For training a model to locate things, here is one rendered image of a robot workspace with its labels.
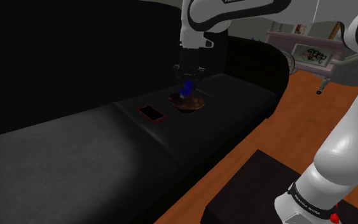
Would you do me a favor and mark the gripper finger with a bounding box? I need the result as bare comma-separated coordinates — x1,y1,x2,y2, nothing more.
192,69,205,88
174,69,186,86

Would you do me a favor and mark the small blue object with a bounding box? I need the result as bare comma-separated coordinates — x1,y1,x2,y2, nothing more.
179,80,194,97

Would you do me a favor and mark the brown wooden bowl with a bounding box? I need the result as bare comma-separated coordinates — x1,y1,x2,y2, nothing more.
169,92,206,113

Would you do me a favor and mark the red-edged black phone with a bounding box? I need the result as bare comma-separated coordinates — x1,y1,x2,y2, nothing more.
136,105,167,124

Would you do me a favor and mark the pink wheeled cart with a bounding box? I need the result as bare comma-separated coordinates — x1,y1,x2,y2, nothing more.
265,22,358,95

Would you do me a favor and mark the black sofa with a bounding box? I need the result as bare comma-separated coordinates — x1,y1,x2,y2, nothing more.
0,0,291,224

